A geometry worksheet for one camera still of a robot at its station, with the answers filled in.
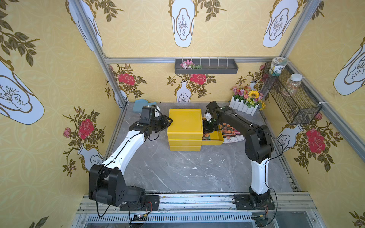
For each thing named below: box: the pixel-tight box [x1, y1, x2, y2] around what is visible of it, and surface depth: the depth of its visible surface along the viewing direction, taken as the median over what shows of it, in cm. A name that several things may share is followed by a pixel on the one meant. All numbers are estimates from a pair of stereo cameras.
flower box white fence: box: [229, 95, 260, 116], surface depth 113 cm
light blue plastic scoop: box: [132, 98, 157, 113], surface depth 124 cm
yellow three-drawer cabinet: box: [167, 108, 203, 152], surface depth 85 cm
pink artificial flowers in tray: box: [180, 59, 202, 69], surface depth 89 cm
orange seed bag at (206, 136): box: [201, 132, 212, 141], surface depth 94 cm
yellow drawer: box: [201, 130, 224, 146], surface depth 93 cm
